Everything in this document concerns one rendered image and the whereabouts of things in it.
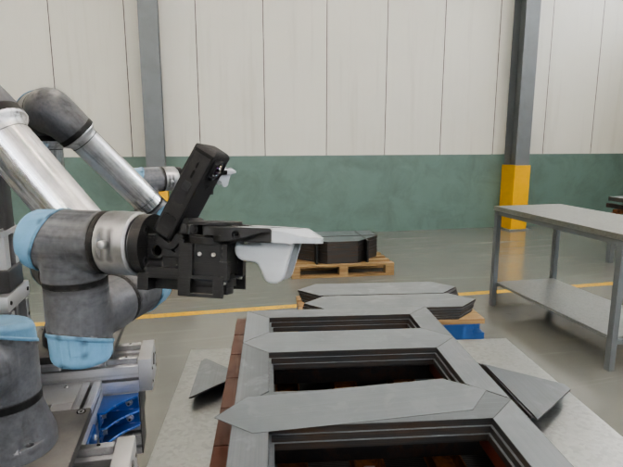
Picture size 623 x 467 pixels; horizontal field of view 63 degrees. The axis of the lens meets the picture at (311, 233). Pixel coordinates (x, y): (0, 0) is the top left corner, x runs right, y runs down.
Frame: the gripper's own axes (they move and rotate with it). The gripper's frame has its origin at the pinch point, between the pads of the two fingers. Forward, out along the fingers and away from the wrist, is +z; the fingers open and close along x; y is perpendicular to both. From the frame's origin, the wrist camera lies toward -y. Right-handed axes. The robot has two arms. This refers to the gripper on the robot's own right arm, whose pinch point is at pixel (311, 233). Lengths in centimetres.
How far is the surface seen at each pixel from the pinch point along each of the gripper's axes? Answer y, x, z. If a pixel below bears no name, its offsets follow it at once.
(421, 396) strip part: 47, -87, 12
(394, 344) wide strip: 43, -121, 2
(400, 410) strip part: 49, -78, 7
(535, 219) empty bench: 0, -395, 96
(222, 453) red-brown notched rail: 56, -57, -33
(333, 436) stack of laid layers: 53, -68, -8
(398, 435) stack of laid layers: 53, -72, 7
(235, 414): 50, -67, -33
